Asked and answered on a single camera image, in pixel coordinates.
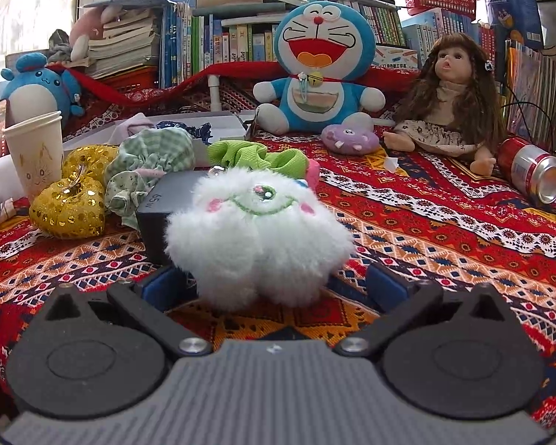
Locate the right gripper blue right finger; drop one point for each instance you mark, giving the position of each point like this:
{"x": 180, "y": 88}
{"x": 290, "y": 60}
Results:
{"x": 379, "y": 289}

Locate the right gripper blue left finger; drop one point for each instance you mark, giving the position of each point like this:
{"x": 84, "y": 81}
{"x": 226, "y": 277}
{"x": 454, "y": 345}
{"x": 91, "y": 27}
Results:
{"x": 168, "y": 288}

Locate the white fluffy plush toy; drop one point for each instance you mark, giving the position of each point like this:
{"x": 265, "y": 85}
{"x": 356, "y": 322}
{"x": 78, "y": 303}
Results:
{"x": 251, "y": 233}

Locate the gold sequin heart cushion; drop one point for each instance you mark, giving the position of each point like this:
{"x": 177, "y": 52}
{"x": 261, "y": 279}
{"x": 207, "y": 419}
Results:
{"x": 73, "y": 207}

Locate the green gingham scrunchie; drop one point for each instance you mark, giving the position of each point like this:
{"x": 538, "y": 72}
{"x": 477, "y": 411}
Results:
{"x": 141, "y": 161}

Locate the lime green scrunchie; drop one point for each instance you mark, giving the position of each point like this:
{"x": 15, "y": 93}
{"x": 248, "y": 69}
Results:
{"x": 254, "y": 156}

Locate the navy floral fabric pouch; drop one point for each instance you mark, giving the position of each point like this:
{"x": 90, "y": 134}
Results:
{"x": 202, "y": 132}

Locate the patterned red tablecloth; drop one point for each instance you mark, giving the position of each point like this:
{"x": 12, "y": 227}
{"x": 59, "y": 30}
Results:
{"x": 432, "y": 218}

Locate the black power adapter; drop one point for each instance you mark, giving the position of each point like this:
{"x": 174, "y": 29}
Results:
{"x": 172, "y": 192}

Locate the pink scrunchie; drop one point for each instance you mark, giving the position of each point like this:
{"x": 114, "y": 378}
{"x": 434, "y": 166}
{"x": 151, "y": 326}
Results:
{"x": 312, "y": 175}

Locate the purple small plush toy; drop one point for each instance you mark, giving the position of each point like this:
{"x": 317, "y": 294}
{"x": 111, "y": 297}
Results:
{"x": 349, "y": 140}

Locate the white shallow cardboard box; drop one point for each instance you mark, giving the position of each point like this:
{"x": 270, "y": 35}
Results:
{"x": 225, "y": 126}

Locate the brown haired doll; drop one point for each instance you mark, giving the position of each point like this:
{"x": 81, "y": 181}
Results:
{"x": 453, "y": 109}

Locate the red soda can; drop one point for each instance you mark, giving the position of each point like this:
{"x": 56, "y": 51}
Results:
{"x": 531, "y": 170}

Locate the white paper cup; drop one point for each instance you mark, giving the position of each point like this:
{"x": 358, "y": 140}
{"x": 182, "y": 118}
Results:
{"x": 36, "y": 147}

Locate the white pvc pipe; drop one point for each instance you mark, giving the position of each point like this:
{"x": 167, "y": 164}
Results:
{"x": 214, "y": 89}

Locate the blue round plush toy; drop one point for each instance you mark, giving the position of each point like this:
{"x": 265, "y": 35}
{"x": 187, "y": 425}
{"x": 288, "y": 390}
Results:
{"x": 33, "y": 89}

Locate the row of upright books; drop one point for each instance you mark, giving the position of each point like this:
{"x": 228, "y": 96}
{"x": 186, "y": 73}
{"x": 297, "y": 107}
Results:
{"x": 194, "y": 36}

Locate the stack of lying books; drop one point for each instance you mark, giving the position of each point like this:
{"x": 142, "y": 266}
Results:
{"x": 126, "y": 38}

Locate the Doraemon plush toy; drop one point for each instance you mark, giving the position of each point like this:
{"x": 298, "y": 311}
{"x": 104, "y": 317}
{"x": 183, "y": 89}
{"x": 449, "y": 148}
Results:
{"x": 324, "y": 47}

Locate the pink plush toy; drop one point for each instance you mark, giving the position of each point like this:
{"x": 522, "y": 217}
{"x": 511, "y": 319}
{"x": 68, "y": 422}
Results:
{"x": 90, "y": 27}

